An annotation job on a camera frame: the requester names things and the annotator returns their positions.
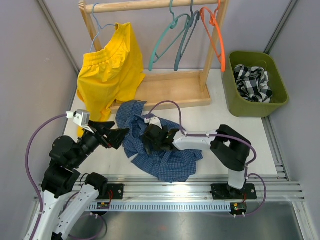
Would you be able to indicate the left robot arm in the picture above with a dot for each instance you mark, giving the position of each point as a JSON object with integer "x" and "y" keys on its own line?
{"x": 54, "y": 221}

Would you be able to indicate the grey blue hanger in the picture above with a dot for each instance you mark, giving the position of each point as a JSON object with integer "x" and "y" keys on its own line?
{"x": 188, "y": 31}

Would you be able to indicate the orange hanger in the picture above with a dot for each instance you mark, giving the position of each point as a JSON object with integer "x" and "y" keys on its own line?
{"x": 216, "y": 37}

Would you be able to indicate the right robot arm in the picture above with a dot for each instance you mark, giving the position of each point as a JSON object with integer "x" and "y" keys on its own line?
{"x": 230, "y": 148}

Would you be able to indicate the white slotted cable duct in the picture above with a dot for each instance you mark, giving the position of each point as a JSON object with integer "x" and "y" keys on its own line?
{"x": 121, "y": 206}

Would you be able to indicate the yellow garment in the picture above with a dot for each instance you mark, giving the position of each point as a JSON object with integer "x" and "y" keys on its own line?
{"x": 112, "y": 74}

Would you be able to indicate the black white checked shirt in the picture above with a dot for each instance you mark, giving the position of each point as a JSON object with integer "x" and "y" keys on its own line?
{"x": 252, "y": 83}

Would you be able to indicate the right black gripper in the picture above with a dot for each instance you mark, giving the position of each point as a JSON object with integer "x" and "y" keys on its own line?
{"x": 147, "y": 141}

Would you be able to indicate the aluminium mounting rail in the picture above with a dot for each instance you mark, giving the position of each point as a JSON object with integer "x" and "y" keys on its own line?
{"x": 268, "y": 176}

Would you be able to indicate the light blue wire hanger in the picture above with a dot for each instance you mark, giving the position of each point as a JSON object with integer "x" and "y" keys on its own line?
{"x": 99, "y": 28}

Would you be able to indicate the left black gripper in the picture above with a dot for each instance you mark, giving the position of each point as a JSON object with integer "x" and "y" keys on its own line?
{"x": 115, "y": 137}

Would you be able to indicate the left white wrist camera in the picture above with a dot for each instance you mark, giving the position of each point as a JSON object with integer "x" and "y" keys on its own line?
{"x": 80, "y": 118}

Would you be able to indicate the teal hanger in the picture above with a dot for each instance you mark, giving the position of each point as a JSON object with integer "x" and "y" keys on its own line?
{"x": 156, "y": 55}

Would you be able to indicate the wooden clothes rack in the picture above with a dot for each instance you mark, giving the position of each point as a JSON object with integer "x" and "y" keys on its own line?
{"x": 186, "y": 88}

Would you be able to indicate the green plastic basket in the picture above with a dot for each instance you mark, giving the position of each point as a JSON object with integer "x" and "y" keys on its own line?
{"x": 240, "y": 107}

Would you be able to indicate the blue checked shirt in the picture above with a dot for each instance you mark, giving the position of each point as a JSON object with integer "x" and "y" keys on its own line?
{"x": 167, "y": 166}

